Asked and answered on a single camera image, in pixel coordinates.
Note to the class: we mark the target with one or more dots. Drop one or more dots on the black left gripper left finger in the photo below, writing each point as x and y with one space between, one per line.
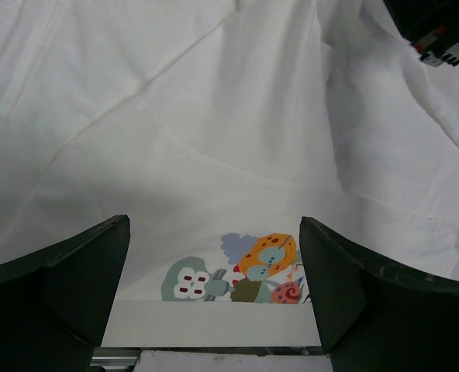
55 303

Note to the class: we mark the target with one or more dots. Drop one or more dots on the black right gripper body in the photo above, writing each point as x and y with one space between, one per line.
431 27

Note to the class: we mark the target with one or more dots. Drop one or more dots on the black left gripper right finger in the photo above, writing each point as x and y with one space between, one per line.
374 313

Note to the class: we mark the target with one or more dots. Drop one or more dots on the white t-shirt with text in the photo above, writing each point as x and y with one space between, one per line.
212 124

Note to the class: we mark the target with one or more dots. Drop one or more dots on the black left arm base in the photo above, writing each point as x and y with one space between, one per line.
115 359

